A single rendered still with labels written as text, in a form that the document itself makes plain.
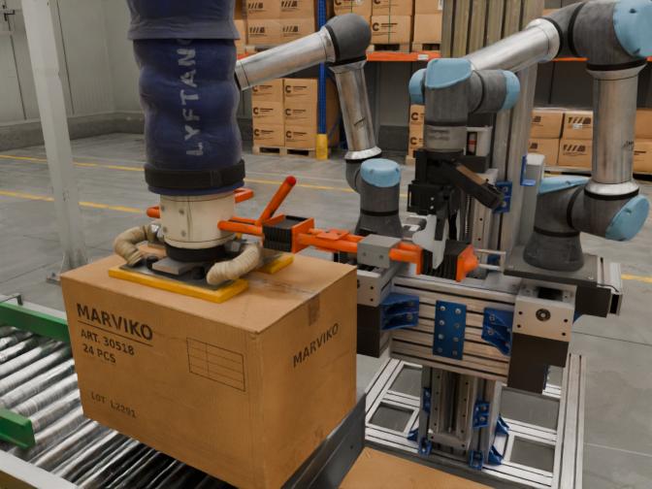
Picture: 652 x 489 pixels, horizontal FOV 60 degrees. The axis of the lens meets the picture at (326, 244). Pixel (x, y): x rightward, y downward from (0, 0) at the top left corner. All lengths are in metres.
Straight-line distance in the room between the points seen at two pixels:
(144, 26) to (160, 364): 0.71
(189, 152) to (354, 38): 0.59
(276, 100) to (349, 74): 7.68
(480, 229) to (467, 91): 0.73
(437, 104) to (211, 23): 0.49
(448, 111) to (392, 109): 8.97
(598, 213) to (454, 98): 0.59
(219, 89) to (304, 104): 7.91
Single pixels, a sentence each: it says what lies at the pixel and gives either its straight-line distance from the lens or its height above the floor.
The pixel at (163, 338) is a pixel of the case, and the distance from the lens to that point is 1.27.
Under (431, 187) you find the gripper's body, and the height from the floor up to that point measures 1.34.
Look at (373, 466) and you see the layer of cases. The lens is 1.59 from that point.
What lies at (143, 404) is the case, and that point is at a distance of 1.43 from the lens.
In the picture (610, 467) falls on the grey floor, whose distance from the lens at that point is 2.67.
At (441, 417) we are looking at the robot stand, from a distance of 1.99.
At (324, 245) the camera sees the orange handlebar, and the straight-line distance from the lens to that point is 1.14.
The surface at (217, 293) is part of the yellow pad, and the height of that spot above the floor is 1.09.
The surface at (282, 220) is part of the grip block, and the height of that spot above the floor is 1.22.
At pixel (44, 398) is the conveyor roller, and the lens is 2.05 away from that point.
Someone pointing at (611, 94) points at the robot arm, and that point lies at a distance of 1.38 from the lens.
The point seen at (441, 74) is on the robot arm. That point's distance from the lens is 0.99.
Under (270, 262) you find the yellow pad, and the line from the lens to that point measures 1.36.
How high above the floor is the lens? 1.57
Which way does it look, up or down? 19 degrees down
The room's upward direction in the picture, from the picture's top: straight up
